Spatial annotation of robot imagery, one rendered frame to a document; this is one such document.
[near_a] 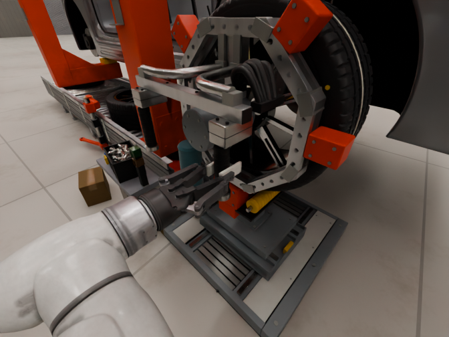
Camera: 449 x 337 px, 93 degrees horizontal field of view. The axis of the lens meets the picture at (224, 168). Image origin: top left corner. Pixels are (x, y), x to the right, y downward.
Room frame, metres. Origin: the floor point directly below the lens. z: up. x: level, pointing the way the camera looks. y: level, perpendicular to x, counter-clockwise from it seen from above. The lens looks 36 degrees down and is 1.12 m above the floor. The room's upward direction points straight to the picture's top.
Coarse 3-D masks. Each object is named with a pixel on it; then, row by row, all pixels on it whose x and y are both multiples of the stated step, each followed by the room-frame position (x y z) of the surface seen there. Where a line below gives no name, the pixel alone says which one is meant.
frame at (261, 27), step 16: (208, 32) 0.73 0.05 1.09; (224, 32) 0.68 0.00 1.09; (240, 32) 0.64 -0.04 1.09; (256, 32) 0.60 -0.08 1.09; (192, 48) 0.79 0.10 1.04; (208, 48) 0.80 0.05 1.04; (272, 48) 0.57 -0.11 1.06; (192, 64) 0.81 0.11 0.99; (288, 64) 0.54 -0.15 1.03; (304, 64) 0.56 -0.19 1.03; (192, 80) 0.86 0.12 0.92; (288, 80) 0.53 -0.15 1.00; (304, 80) 0.51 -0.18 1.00; (304, 96) 0.50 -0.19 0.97; (320, 96) 0.51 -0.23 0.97; (304, 112) 0.49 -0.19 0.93; (320, 112) 0.51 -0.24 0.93; (304, 128) 0.49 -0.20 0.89; (304, 144) 0.48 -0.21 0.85; (208, 160) 0.75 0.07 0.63; (288, 160) 0.50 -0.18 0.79; (304, 160) 0.51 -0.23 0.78; (240, 176) 0.68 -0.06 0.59; (272, 176) 0.53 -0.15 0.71; (288, 176) 0.49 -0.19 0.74
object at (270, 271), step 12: (204, 216) 0.87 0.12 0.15; (216, 228) 0.78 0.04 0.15; (300, 228) 0.78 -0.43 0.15; (228, 240) 0.69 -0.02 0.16; (240, 240) 0.70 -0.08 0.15; (288, 240) 0.70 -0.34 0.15; (300, 240) 0.73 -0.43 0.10; (240, 252) 0.63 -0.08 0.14; (252, 252) 0.63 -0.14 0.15; (276, 252) 0.63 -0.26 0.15; (288, 252) 0.63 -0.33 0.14; (252, 264) 0.58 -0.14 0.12; (264, 264) 0.56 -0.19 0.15; (276, 264) 0.55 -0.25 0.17; (264, 276) 0.52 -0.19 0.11
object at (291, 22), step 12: (300, 0) 0.53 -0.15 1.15; (312, 0) 0.55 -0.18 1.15; (288, 12) 0.55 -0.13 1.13; (300, 12) 0.53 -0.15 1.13; (312, 12) 0.51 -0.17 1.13; (324, 12) 0.53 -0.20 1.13; (276, 24) 0.57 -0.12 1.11; (288, 24) 0.55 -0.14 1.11; (300, 24) 0.53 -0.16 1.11; (312, 24) 0.51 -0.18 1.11; (324, 24) 0.55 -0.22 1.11; (276, 36) 0.57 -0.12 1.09; (288, 36) 0.55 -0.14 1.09; (300, 36) 0.53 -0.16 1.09; (312, 36) 0.56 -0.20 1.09; (288, 48) 0.54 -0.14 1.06; (300, 48) 0.56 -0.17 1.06
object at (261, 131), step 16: (272, 64) 0.69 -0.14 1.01; (224, 80) 0.99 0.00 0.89; (272, 112) 0.71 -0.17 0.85; (256, 128) 0.72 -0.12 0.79; (288, 128) 0.63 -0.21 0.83; (240, 144) 0.87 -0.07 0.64; (256, 144) 0.89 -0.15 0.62; (272, 144) 0.66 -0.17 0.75; (240, 160) 0.76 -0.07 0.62; (256, 160) 0.76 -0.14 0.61; (272, 160) 0.74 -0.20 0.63
